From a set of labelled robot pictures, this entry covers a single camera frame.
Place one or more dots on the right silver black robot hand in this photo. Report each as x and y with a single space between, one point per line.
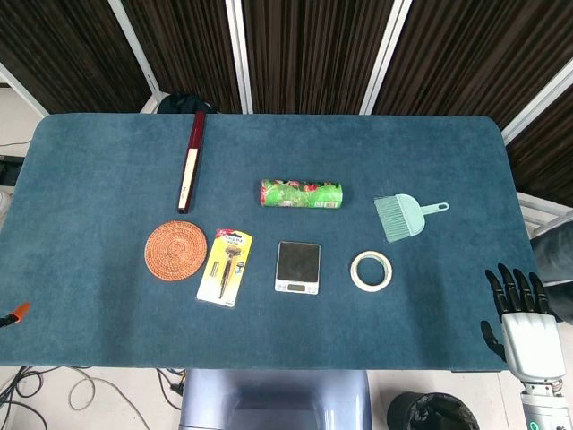
532 345

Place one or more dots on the white tape roll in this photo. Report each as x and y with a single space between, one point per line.
353 271

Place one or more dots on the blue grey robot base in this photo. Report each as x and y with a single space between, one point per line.
268 403

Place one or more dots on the silver digital kitchen scale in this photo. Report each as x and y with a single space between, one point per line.
297 262

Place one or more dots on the black trash bin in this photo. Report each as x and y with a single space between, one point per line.
430 414

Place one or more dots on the white metal rack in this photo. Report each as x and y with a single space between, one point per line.
532 210

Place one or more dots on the mint green brush dustpan set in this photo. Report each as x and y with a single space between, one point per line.
403 217

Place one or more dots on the green printed bag roll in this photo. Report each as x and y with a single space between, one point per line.
300 195

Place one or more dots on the yellow razor blister pack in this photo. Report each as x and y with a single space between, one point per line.
224 269

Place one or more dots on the dark wood partition screen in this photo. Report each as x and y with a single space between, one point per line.
313 54

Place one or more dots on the round woven rattan coaster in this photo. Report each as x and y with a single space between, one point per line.
176 250

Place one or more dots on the dark red long box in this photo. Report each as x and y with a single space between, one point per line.
191 179

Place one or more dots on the blue table cloth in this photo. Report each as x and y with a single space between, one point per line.
112 313

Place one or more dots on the black bag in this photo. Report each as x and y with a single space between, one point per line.
183 104

